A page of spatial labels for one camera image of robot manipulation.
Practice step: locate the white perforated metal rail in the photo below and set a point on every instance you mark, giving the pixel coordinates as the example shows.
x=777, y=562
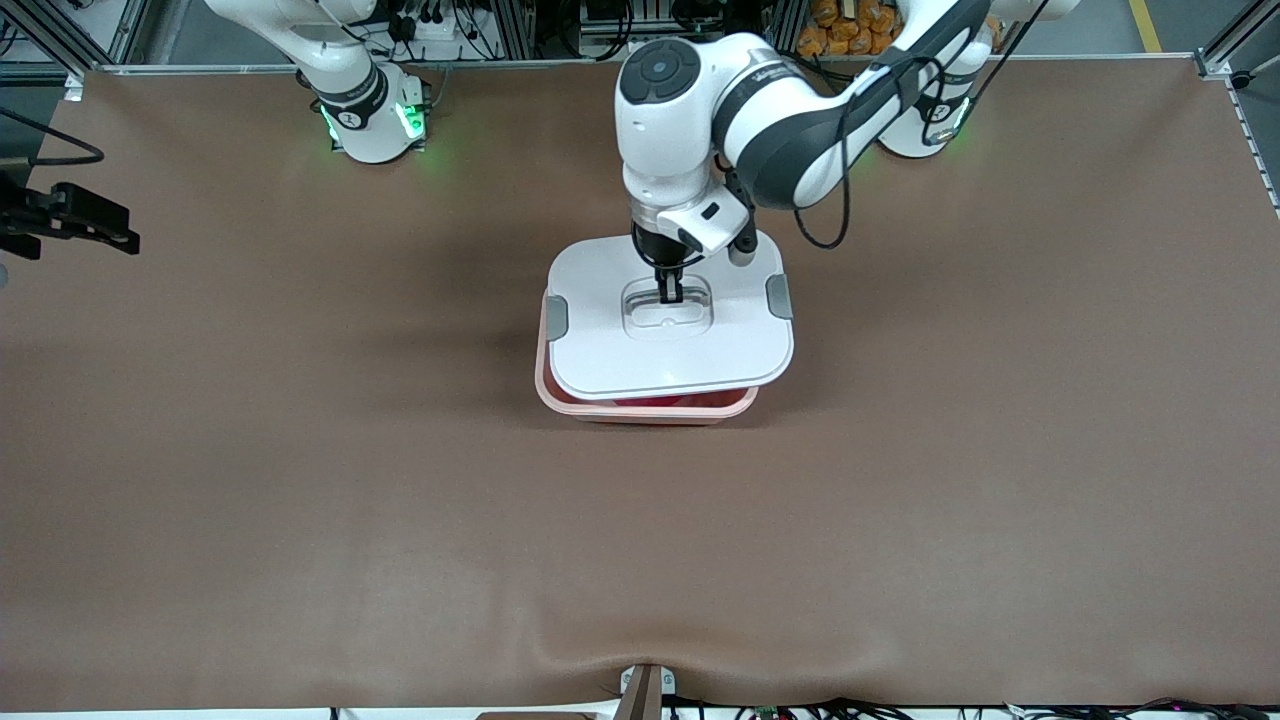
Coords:
x=1252, y=140

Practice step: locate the pink plastic storage box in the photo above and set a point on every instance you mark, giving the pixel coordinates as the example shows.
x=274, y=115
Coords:
x=650, y=413

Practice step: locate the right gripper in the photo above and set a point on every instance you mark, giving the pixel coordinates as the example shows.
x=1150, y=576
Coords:
x=22, y=216

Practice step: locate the grey electronics unit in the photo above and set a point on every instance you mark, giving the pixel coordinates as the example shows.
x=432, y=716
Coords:
x=605, y=20

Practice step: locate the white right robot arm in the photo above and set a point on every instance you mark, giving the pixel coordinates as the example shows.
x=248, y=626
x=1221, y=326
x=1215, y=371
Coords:
x=365, y=110

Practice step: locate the aluminium frame post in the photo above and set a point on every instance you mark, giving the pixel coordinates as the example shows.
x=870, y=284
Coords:
x=780, y=25
x=512, y=15

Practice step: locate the white power strip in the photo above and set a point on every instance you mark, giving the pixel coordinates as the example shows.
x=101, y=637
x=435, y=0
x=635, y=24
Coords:
x=440, y=42

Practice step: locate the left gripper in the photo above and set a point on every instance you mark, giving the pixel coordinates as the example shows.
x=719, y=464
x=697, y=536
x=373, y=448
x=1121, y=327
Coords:
x=657, y=248

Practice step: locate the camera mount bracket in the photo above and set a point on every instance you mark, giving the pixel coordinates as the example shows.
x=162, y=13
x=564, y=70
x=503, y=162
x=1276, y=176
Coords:
x=645, y=695

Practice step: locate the pink plush toy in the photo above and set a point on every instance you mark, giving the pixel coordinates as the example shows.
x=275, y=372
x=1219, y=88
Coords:
x=650, y=400

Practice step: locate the brown table mat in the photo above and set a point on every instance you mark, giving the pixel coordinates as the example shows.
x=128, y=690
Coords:
x=640, y=550

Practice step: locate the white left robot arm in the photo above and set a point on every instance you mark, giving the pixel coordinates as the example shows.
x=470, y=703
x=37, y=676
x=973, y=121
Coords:
x=670, y=140

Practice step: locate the aluminium frame corner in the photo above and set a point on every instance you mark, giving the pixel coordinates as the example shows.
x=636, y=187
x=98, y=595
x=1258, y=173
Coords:
x=55, y=42
x=1225, y=45

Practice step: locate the aluminium table edge rail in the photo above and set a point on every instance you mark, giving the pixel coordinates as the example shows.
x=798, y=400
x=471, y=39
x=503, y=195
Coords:
x=150, y=69

